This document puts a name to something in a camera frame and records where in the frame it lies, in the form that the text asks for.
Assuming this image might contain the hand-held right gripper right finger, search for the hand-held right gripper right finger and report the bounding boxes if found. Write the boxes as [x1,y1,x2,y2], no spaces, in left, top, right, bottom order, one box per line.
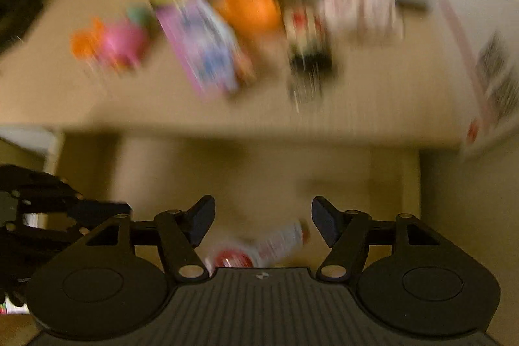
[311,195,441,284]

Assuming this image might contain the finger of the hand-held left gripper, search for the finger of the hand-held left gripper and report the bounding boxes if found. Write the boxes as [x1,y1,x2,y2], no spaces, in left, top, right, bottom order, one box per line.
[0,165,132,225]
[0,222,88,249]

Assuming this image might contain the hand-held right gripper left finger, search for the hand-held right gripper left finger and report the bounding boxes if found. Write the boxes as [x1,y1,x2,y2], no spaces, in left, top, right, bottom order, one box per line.
[83,195,216,284]

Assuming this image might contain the red lid sauce cup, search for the red lid sauce cup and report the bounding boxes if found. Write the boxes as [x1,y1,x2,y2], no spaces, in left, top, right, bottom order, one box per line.
[205,245,256,274]

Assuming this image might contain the white red sachet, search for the white red sachet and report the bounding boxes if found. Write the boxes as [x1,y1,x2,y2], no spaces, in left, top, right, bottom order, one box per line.
[247,220,311,268]

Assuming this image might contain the wooden drawer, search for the wooden drawer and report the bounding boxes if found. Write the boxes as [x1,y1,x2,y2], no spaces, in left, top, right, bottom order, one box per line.
[53,129,422,269]

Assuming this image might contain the orange pink small toy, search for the orange pink small toy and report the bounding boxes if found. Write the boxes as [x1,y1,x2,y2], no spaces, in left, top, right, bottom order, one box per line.
[71,19,151,73]

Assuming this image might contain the pink printed card packet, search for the pink printed card packet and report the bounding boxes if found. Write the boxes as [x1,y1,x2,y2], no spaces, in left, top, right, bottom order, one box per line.
[156,0,244,97]

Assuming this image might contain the figure doll keychain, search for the figure doll keychain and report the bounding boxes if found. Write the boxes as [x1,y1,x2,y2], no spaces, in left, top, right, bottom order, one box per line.
[282,0,337,107]

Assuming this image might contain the teal round squishy toy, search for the teal round squishy toy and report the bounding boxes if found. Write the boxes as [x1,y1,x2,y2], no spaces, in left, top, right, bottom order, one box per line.
[126,3,157,32]

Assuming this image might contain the clear packet of pink strips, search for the clear packet of pink strips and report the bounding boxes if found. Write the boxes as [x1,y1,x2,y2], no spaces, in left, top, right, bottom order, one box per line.
[322,0,404,44]

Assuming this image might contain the orange plastic pumpkin shell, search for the orange plastic pumpkin shell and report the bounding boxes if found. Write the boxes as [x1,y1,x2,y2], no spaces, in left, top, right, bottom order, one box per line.
[217,0,282,34]

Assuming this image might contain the white carton with red stripe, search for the white carton with red stripe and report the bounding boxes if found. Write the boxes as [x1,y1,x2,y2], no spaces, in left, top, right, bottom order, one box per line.
[438,0,519,161]

